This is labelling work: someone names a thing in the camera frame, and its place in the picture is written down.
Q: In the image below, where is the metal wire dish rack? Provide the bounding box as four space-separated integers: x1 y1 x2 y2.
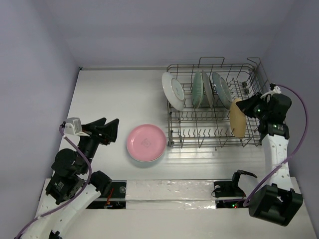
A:
166 57 269 148

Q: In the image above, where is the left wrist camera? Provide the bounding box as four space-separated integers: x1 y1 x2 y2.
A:
62 118 90 136

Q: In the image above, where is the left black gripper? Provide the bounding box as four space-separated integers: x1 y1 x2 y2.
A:
78 116 120 172

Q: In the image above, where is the blue patterned plate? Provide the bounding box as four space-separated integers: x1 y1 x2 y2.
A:
212 72 232 110

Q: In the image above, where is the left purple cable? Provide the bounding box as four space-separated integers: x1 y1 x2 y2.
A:
13 125 92 239

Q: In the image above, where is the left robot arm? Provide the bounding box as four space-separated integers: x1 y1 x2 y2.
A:
16 118 120 239

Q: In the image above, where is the light blue plate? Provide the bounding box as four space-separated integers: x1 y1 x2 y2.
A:
129 156 163 169

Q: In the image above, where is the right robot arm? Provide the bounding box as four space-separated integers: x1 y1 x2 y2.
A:
229 92 303 227

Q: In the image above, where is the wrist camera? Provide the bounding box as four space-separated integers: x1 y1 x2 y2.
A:
260 83 282 102
62 118 90 136

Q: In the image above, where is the white plate with floral face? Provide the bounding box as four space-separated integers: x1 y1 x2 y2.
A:
161 72 185 111

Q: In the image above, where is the grey plate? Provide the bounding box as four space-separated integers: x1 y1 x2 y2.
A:
202 70 214 109

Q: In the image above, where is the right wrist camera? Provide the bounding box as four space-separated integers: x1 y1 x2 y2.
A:
260 83 282 102

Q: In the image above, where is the green plate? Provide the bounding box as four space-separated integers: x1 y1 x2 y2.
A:
192 71 204 109

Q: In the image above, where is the yellow plate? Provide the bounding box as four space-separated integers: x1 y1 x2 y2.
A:
229 98 246 139

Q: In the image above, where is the pink plate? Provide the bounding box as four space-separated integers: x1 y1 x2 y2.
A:
126 124 167 151

